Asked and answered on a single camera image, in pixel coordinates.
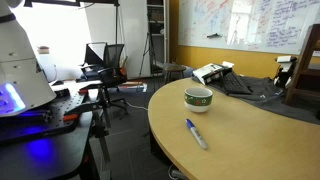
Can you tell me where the blue capped grey marker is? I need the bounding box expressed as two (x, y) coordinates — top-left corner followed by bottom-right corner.
(185, 118), (209, 151)

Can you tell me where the green and white mug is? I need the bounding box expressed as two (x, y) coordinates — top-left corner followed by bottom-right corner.
(183, 87), (214, 114)

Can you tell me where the round wooden stool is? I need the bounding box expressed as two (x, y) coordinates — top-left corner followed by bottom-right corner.
(162, 64), (187, 85)

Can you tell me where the stack of books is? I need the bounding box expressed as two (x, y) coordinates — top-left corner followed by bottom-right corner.
(117, 80), (149, 93)

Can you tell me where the black mesh office chair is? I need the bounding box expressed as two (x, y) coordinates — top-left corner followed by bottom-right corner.
(79, 42), (130, 116)

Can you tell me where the white and black cardboard box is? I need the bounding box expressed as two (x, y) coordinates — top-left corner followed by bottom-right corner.
(192, 62), (234, 86)

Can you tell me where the white shelving unit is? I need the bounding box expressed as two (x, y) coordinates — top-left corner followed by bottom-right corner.
(146, 0), (170, 75)

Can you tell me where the black computer keyboard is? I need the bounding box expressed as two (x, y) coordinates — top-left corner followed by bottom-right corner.
(221, 71), (253, 96)

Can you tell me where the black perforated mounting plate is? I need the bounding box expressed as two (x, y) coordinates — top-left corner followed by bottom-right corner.
(0, 89), (90, 145)

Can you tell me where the grey cloth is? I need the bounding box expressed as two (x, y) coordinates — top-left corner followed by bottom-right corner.
(191, 74), (320, 126)

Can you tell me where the white and black device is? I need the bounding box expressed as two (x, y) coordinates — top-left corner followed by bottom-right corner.
(273, 54), (298, 89)

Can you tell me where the black robot table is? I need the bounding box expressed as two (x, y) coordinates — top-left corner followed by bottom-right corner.
(0, 111), (102, 180)

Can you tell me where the white floor cable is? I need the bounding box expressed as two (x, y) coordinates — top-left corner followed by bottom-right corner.
(124, 101), (149, 112)

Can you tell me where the black camera tripod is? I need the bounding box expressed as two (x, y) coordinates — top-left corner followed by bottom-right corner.
(138, 31), (158, 80)

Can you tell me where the wall whiteboard with writing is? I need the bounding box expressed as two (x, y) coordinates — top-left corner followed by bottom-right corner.
(177, 0), (320, 56)

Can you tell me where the brown wooden shelf frame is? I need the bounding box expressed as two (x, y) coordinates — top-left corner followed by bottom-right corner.
(284, 23), (320, 106)

